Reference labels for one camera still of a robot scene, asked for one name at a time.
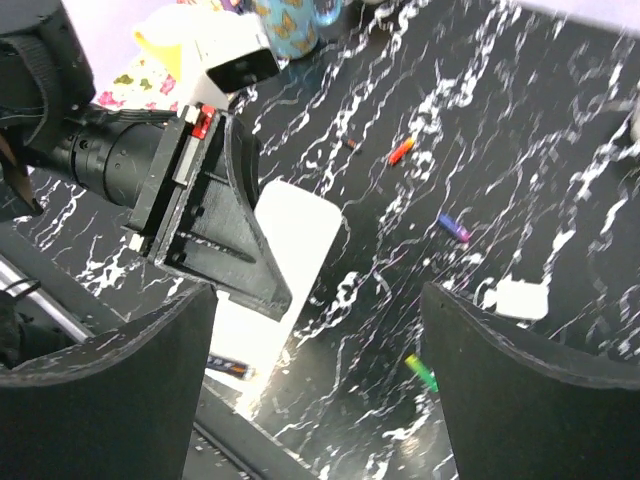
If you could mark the floral pink tray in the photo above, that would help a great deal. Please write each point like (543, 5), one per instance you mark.
(143, 84)

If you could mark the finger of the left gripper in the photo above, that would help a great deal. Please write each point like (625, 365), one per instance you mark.
(244, 266)

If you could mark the black silver battery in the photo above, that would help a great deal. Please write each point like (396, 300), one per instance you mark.
(230, 367)

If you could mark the blue mug yellow inside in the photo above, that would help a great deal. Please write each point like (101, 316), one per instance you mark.
(293, 26)

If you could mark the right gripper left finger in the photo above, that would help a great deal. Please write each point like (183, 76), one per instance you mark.
(119, 406)

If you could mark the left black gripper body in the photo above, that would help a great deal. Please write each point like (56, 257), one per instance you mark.
(138, 159)

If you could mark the remote battery cover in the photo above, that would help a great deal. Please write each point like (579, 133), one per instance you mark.
(518, 299)

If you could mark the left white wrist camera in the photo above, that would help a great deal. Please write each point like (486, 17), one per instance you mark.
(224, 53)

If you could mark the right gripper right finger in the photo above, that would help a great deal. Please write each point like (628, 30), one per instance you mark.
(520, 406)

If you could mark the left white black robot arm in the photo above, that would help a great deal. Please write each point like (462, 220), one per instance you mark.
(47, 90)

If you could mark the green yellow battery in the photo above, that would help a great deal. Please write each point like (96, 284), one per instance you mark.
(424, 373)

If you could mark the blue purple battery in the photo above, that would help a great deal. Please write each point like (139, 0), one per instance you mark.
(456, 230)

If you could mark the orange red battery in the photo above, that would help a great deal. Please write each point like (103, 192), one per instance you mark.
(401, 151)

